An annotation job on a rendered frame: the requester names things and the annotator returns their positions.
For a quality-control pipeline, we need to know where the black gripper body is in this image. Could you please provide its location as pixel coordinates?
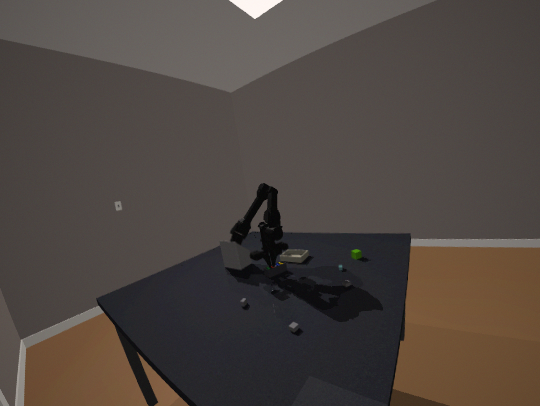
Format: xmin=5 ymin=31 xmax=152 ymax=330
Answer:
xmin=250 ymin=238 xmax=289 ymax=261

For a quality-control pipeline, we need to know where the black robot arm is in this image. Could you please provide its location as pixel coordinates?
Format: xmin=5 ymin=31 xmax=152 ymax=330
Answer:
xmin=230 ymin=183 xmax=284 ymax=256

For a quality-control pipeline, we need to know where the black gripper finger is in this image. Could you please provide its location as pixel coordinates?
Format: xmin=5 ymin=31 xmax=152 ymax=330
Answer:
xmin=262 ymin=255 xmax=272 ymax=268
xmin=269 ymin=252 xmax=277 ymax=267

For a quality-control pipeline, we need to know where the small green cube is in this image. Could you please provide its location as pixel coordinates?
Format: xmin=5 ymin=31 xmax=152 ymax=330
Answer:
xmin=351 ymin=249 xmax=362 ymax=259

